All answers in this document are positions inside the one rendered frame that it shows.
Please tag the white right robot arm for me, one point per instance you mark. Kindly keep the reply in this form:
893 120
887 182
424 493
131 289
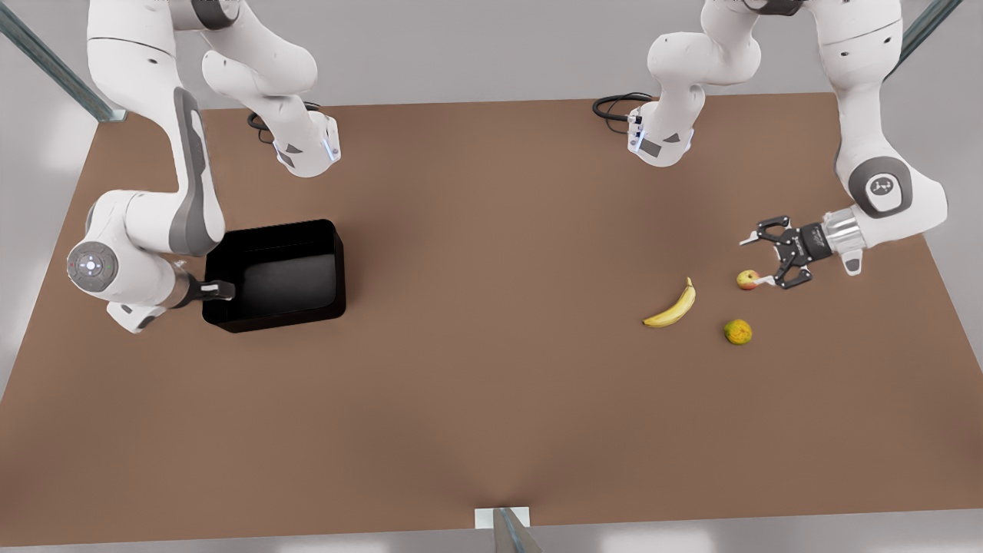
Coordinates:
130 84

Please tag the red yellow apple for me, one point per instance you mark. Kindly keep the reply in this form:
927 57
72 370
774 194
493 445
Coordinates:
746 279

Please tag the yellow banana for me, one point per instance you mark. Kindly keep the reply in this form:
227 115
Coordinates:
676 311

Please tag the green yellow pear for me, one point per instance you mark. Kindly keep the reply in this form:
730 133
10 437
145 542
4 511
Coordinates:
737 332

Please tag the silver frame post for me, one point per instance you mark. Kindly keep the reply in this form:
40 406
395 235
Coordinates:
508 530
54 65
921 31

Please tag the black storage box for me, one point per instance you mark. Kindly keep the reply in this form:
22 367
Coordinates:
280 276

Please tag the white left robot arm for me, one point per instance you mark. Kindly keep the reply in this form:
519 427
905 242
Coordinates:
860 92

